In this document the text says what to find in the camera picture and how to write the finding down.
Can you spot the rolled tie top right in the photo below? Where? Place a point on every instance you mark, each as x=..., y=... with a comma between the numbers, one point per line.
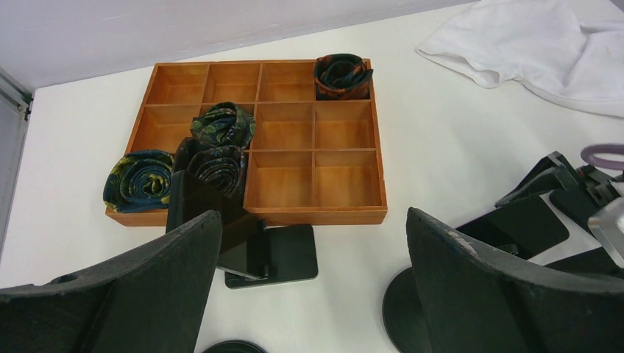
x=342, y=77

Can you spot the black flat easel phone stand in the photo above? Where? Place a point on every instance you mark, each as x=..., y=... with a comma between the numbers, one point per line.
x=271, y=256

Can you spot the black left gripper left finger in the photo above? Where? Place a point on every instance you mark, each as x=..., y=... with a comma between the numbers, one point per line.
x=149, y=299

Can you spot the rolled green patterned tie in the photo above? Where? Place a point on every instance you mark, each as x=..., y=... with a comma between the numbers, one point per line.
x=224, y=124

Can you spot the black round base phone stand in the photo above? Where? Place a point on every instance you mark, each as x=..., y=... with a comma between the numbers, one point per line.
x=402, y=315

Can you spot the black phone edgewise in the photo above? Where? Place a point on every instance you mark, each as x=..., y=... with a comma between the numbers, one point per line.
x=191, y=198

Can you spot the rolled blue yellow tie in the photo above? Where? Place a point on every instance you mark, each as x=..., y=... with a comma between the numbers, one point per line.
x=140, y=181

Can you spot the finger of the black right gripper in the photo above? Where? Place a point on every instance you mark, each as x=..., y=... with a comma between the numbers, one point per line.
x=552, y=172

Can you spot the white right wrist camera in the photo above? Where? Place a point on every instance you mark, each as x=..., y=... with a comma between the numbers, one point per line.
x=606, y=225

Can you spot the orange wooden compartment tray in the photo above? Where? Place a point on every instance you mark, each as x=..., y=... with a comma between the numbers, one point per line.
x=310, y=161

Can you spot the white crumpled cloth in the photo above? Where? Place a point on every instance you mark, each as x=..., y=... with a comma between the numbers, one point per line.
x=540, y=44

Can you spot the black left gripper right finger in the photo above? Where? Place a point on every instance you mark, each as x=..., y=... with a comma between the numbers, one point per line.
x=478, y=298

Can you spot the purple edged black phone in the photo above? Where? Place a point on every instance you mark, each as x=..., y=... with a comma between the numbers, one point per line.
x=525, y=228

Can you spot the rolled dark patterned tie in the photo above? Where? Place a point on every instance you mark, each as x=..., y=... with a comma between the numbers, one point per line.
x=222, y=167

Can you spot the small black phone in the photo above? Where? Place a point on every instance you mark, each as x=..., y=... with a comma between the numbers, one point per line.
x=593, y=264

